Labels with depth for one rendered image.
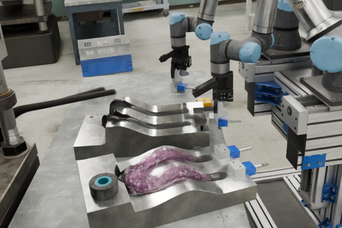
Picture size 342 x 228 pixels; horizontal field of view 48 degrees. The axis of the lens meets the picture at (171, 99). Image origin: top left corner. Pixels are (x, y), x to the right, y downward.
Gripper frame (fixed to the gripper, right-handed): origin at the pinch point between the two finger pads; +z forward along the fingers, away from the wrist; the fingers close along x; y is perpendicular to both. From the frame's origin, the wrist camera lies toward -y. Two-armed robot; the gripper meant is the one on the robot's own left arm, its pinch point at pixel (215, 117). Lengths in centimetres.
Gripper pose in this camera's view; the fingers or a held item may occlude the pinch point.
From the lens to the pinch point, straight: 159.4
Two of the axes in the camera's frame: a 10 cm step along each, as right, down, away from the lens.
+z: 0.6, 9.1, 4.1
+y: 9.9, -0.1, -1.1
